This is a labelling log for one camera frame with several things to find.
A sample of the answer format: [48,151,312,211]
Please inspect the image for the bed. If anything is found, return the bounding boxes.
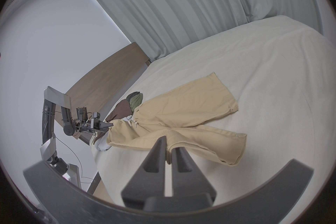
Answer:
[64,15,336,218]

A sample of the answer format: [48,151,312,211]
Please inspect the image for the brown garment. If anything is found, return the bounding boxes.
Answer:
[105,100,133,122]

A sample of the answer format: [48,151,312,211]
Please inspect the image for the pale green curtain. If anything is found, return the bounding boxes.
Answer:
[79,0,323,61]

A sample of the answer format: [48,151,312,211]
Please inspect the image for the beige shorts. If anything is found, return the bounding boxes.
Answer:
[106,72,247,166]

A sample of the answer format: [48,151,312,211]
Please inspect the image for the black cable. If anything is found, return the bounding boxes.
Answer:
[56,138,96,185]

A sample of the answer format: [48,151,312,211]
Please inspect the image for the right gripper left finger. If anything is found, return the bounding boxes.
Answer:
[121,136,168,209]

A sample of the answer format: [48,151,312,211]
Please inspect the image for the white garment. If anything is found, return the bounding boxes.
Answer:
[93,115,135,152]

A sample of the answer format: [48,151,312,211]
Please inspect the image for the olive green garment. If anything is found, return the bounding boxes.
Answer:
[129,93,144,110]

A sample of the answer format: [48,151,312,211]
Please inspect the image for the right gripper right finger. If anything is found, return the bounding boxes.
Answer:
[171,147,218,204]

